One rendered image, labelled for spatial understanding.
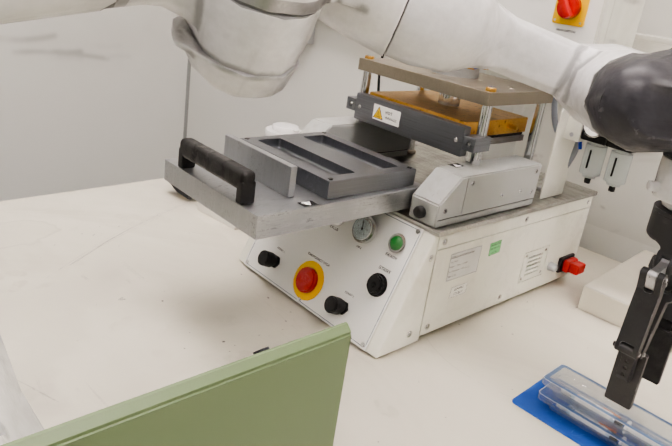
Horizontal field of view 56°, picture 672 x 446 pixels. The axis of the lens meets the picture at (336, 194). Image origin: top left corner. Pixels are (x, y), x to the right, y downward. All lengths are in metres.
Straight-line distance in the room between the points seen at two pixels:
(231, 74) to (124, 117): 1.82
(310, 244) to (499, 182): 0.30
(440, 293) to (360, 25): 0.45
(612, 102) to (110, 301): 0.71
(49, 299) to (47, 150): 1.35
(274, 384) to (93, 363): 0.59
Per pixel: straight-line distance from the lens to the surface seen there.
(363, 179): 0.82
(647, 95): 0.67
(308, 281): 0.96
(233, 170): 0.74
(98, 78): 2.31
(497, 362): 0.96
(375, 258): 0.91
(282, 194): 0.79
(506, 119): 1.04
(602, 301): 1.17
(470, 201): 0.91
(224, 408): 0.27
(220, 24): 0.56
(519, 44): 0.74
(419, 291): 0.89
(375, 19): 0.61
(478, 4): 0.64
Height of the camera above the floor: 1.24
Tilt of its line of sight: 19 degrees down
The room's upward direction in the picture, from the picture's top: 8 degrees clockwise
